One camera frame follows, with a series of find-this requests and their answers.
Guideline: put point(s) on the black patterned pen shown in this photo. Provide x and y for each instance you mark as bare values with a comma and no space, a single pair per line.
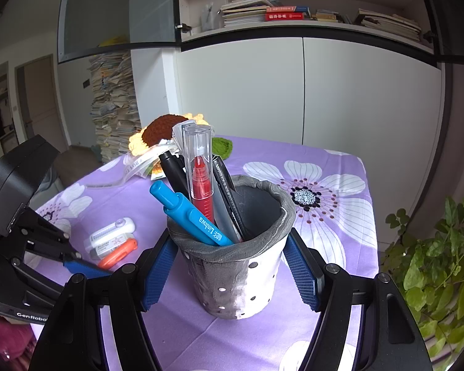
224,179

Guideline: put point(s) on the thick red book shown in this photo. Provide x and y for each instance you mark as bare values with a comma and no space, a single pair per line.
284,16

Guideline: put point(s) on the thin red book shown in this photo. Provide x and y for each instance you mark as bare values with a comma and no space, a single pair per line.
280,9

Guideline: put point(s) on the blue pen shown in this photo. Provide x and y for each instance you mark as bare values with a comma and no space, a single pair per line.
189,210

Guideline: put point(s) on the purple floral tablecloth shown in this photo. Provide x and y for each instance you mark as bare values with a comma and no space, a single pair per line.
224,344

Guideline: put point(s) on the white cabinet door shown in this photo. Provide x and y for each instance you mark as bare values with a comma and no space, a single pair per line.
239,92
371,100

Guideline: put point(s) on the red pen with clear cap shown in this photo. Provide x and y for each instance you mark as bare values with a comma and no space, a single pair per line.
203,185

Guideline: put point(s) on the white bookshelf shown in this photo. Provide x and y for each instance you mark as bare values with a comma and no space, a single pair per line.
255,31

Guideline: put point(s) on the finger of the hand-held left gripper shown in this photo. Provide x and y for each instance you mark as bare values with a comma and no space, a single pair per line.
85,267
34,274

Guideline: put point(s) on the sunflower print card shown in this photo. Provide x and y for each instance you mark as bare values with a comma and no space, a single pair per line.
157,173

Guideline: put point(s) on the green crochet leaf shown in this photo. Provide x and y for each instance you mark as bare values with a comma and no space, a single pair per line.
223,147

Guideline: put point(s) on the grey clay pen holder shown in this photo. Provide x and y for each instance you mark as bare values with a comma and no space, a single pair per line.
232,278

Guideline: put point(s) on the brown room door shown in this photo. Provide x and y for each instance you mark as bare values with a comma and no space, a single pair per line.
44,100

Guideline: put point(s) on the crochet sunflower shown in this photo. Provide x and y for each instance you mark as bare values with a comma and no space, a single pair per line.
162,127

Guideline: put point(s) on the green potted plant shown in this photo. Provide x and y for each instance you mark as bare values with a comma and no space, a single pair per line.
433,262

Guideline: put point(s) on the pink cloth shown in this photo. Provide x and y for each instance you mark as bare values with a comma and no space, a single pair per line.
4,340

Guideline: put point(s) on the stack of pale books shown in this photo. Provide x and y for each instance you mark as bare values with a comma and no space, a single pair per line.
243,13

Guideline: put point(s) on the small pile of books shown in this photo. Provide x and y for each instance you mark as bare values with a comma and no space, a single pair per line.
330,16

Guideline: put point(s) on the clear plastic container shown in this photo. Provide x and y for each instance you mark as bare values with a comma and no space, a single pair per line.
210,17

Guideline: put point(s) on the stack of worn magazines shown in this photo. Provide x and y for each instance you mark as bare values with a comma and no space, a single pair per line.
388,25

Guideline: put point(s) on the pale green pen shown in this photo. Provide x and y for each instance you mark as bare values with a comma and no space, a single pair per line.
221,212

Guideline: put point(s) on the plain black pen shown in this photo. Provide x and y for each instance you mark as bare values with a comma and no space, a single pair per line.
174,174

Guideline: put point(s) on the grey sofa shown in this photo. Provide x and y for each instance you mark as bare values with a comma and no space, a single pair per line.
50,185

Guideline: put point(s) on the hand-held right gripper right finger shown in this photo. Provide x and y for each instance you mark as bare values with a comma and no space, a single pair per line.
303,278

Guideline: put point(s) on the tall pile of books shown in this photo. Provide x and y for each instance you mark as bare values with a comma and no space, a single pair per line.
114,108

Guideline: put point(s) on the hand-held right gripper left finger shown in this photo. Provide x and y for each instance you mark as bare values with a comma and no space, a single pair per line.
158,274

